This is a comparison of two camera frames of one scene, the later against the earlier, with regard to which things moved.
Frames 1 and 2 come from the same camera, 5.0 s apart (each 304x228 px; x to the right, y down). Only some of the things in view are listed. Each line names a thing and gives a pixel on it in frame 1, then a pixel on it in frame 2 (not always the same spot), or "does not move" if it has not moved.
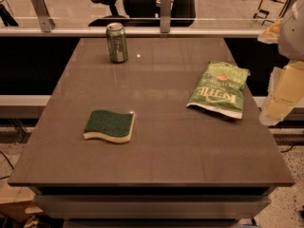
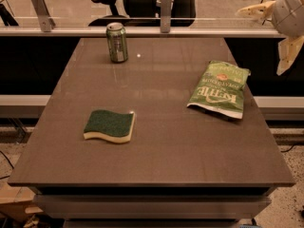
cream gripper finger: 285,92 to 288,50
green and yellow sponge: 112,125 does not move
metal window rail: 132,32 does not move
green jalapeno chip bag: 219,88 does not move
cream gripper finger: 271,34 to 258,11
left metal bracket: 47,23 does not move
